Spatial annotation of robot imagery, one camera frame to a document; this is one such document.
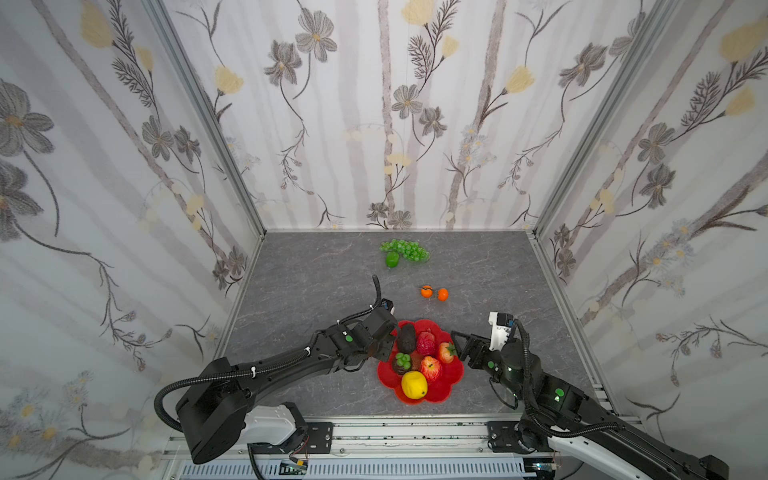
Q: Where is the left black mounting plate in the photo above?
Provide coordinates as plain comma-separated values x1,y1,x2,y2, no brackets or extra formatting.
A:
248,422,334,456

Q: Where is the green grape bunch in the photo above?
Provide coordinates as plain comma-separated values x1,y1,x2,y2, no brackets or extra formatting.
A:
380,239,430,262

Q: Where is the dark red pomegranate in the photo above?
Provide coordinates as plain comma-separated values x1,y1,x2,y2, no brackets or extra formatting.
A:
416,331,437,356

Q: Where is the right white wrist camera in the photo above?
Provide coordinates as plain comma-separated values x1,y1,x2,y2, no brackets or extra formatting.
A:
488,312,516,351

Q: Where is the red apple fruit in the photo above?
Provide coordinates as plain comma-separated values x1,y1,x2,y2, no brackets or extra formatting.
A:
420,356,442,383

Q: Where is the dark avocado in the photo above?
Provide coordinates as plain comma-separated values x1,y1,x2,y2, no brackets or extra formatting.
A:
396,324,418,354

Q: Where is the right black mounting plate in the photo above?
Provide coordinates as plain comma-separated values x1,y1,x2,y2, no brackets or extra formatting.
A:
486,420,552,455

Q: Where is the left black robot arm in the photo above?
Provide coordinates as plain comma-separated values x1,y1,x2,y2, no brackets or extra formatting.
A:
153,299,397,464

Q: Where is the yellow lemon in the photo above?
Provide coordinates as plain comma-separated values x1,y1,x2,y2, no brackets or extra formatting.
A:
400,371,428,400

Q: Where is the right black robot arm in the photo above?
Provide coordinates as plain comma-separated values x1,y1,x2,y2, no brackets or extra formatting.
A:
451,326,730,479

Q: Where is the green lime fruit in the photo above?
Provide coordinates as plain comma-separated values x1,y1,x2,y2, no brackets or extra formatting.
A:
385,251,400,268

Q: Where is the black mounting plate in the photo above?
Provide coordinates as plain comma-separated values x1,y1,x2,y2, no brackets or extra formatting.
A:
486,420,552,455
248,422,334,456

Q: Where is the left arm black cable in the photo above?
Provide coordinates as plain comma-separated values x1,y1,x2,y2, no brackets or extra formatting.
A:
153,274,385,433

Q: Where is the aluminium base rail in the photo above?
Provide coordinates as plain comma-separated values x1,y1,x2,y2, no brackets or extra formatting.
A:
157,412,667,480

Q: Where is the white slotted cable duct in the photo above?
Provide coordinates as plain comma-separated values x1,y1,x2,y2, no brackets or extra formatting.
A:
177,457,535,480

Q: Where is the red flower-shaped fruit bowl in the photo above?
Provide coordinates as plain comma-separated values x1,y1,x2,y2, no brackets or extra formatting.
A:
377,319,464,405

